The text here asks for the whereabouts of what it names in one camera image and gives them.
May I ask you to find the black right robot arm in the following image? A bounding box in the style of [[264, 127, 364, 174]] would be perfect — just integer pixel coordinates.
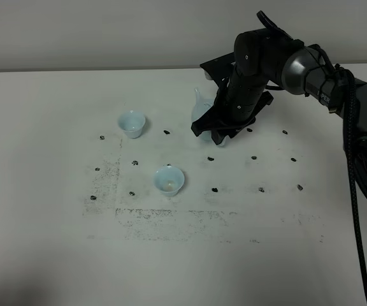
[[191, 29, 367, 198]]

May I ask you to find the near light blue teacup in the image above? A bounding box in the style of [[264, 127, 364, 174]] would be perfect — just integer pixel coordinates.
[[153, 166, 185, 197]]

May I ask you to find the light blue porcelain teapot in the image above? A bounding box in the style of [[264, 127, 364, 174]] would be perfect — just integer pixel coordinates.
[[191, 87, 214, 142]]

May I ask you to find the light blue teacup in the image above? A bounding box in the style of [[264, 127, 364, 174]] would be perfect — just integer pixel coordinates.
[[117, 110, 146, 139], [153, 166, 185, 197]]

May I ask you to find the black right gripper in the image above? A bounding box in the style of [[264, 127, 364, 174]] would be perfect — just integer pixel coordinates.
[[191, 64, 269, 146]]

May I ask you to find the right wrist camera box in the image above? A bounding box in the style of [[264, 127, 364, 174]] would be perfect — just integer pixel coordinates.
[[200, 52, 235, 87]]

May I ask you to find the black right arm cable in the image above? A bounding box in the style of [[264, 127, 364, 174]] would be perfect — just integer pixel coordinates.
[[255, 10, 367, 306]]

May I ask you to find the far light blue teacup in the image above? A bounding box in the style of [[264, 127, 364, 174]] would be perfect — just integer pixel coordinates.
[[117, 110, 146, 139]]

